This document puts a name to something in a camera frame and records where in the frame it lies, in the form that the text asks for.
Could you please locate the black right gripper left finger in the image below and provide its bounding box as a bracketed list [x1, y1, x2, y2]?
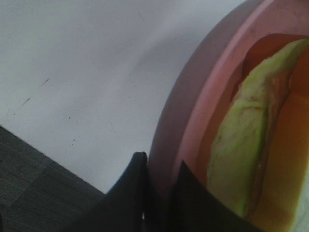
[63, 152, 147, 232]

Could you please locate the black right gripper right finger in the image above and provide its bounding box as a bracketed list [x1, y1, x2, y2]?
[144, 162, 259, 232]

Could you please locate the pink round plate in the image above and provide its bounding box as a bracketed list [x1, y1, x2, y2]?
[148, 0, 309, 201]

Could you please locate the white bread sandwich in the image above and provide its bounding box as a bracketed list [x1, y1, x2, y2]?
[207, 35, 309, 232]

